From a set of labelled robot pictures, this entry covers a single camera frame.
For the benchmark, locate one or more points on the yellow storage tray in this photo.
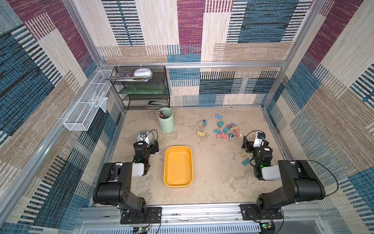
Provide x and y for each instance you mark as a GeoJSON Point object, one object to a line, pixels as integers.
{"type": "Point", "coordinates": [178, 167]}

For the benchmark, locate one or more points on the white round device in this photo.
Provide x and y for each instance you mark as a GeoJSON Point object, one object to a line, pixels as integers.
{"type": "Point", "coordinates": [143, 72]}

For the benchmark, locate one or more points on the mint green alarm clock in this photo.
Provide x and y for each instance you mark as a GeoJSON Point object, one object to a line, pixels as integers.
{"type": "Point", "coordinates": [149, 136]}

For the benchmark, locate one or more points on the black wire shelf rack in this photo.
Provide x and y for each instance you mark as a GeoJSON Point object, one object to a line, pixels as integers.
{"type": "Point", "coordinates": [151, 95]}

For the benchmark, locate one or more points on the magazines on shelf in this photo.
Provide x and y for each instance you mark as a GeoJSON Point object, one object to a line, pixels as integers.
{"type": "Point", "coordinates": [130, 77]}

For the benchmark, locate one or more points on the pink binder clip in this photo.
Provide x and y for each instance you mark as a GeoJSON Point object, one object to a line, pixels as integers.
{"type": "Point", "coordinates": [238, 133]}
{"type": "Point", "coordinates": [223, 136]}

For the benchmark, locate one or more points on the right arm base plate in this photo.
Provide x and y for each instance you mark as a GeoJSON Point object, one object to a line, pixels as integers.
{"type": "Point", "coordinates": [251, 212]}

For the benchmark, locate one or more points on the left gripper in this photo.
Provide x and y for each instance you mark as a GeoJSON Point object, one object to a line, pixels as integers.
{"type": "Point", "coordinates": [151, 147]}

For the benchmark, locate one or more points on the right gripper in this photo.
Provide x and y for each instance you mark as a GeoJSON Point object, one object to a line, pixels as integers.
{"type": "Point", "coordinates": [248, 146]}

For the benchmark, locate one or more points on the mint green pen cup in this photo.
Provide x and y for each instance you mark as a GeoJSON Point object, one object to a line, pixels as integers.
{"type": "Point", "coordinates": [167, 125]}

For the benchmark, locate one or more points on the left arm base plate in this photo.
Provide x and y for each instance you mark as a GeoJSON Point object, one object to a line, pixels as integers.
{"type": "Point", "coordinates": [151, 216]}

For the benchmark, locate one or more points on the pens in cup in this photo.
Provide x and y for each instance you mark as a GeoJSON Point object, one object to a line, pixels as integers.
{"type": "Point", "coordinates": [161, 114]}

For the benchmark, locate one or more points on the white wire wall basket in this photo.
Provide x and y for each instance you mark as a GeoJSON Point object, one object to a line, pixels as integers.
{"type": "Point", "coordinates": [93, 99]}

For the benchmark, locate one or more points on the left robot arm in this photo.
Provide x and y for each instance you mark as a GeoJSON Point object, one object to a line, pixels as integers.
{"type": "Point", "coordinates": [114, 183]}

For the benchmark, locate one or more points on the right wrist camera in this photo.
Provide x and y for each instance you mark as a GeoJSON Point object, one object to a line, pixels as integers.
{"type": "Point", "coordinates": [259, 139]}

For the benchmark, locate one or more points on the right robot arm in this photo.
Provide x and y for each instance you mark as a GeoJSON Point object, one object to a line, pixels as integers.
{"type": "Point", "coordinates": [299, 181]}

